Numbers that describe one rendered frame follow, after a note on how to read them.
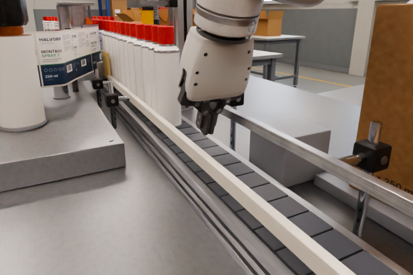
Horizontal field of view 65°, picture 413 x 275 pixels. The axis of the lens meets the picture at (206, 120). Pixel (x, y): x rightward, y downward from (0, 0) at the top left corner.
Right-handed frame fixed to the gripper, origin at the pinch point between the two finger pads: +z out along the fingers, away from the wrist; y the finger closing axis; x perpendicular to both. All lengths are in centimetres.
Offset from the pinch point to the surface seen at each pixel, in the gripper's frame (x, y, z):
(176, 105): -13.5, -0.5, 6.4
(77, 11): -82, 9, 11
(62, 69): -50, 18, 16
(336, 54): -375, -501, 202
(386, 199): 27.5, -2.9, -11.0
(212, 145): -1.0, -3.0, 7.1
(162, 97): -14.8, 2.0, 4.9
